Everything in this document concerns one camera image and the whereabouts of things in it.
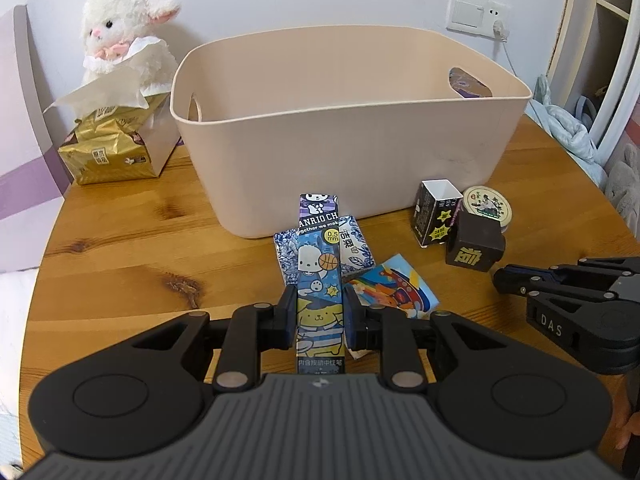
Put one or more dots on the person's right hand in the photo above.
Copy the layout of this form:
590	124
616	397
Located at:
625	423

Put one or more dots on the white shelf unit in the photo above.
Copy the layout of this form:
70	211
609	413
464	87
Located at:
596	60

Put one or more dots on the gold tissue pack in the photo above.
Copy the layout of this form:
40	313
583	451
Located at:
123	126

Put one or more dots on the round balm tin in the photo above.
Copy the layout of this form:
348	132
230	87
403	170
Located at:
488	203

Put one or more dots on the tall Sanrio cartoon box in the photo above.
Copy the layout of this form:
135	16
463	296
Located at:
319	339

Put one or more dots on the pink purple headboard panel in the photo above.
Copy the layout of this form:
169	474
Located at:
33	178

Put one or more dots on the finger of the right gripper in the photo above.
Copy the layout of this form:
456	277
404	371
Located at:
576	282
624	265

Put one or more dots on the white wall switch socket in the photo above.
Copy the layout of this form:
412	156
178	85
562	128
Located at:
477	17

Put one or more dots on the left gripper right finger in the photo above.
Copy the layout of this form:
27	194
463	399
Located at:
386	331

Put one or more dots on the colourful cartoon card pack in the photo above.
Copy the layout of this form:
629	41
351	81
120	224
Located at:
392	284

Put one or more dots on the black star box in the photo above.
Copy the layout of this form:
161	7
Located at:
435	209

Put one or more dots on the pink plastic storage bin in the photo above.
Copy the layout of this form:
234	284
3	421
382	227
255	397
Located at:
361	112

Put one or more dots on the light blue crumpled bedding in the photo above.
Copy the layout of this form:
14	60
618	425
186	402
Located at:
565	129

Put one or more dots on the white plush lamb toy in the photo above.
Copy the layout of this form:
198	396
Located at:
122	32

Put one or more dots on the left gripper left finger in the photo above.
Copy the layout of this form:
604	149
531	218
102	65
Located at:
251	330

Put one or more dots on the dark brown cube box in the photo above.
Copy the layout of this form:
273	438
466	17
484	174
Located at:
475	242

